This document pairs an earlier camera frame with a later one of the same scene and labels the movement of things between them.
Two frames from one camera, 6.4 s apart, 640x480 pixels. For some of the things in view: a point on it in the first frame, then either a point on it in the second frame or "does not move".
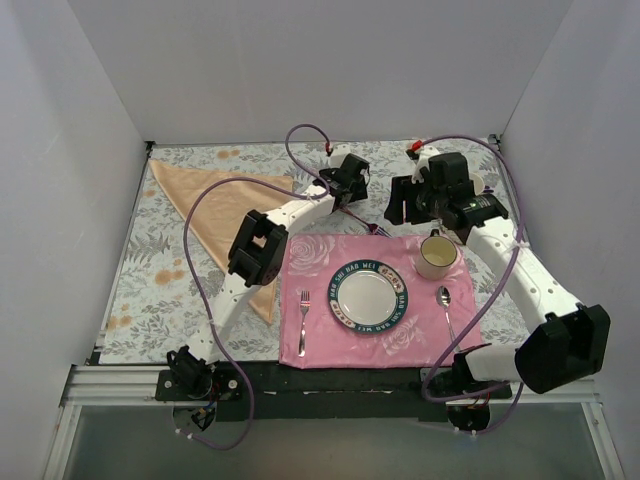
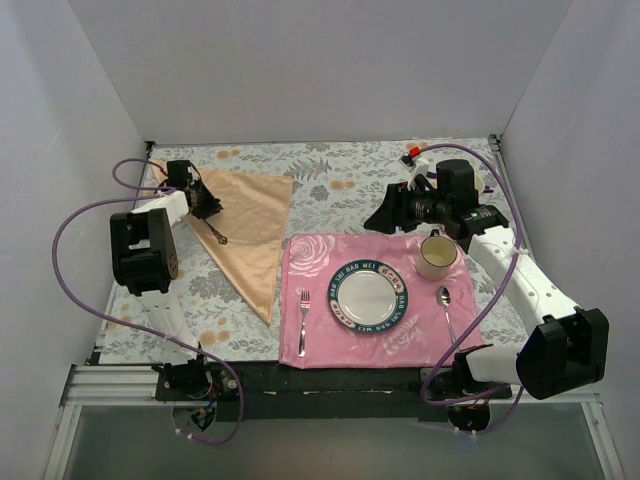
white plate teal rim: x=367 y=296 does not move
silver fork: x=305 y=303 does not move
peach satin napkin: x=219 y=208 does not move
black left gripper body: x=343 y=193 -> x=206 y=204
